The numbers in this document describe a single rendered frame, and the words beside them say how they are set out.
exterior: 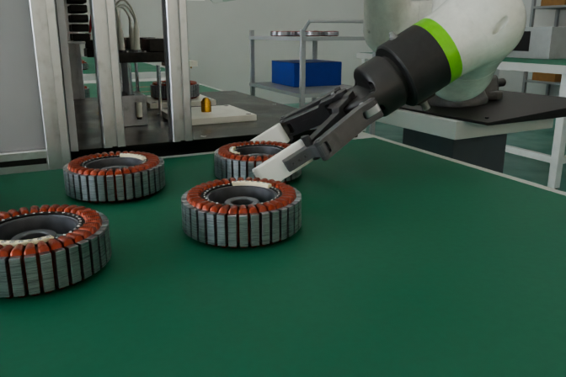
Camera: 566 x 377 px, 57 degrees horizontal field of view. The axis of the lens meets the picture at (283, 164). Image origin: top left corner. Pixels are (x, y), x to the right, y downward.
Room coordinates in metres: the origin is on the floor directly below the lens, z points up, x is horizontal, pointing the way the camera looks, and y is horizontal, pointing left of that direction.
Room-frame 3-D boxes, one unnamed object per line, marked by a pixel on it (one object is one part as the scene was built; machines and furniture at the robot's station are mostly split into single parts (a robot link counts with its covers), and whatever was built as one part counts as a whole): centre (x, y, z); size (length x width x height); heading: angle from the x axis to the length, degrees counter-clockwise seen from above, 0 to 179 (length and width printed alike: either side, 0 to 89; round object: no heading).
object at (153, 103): (1.22, 0.25, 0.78); 0.15 x 0.15 x 0.01; 25
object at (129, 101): (0.94, 0.28, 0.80); 0.08 x 0.05 x 0.06; 25
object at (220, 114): (1.01, 0.15, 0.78); 0.15 x 0.15 x 0.01; 25
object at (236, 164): (0.65, 0.03, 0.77); 0.11 x 0.11 x 0.04
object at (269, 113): (1.11, 0.21, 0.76); 0.64 x 0.47 x 0.02; 25
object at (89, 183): (0.59, 0.20, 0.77); 0.11 x 0.11 x 0.04
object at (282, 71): (3.88, -0.21, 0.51); 1.01 x 0.60 x 1.01; 25
